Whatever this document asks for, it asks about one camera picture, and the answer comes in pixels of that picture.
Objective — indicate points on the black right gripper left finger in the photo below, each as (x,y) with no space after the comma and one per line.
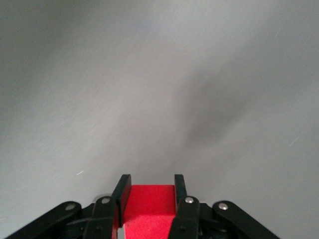
(104,216)

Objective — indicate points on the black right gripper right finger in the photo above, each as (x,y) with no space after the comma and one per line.
(192,214)

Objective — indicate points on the small red cube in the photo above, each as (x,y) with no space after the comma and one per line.
(149,209)

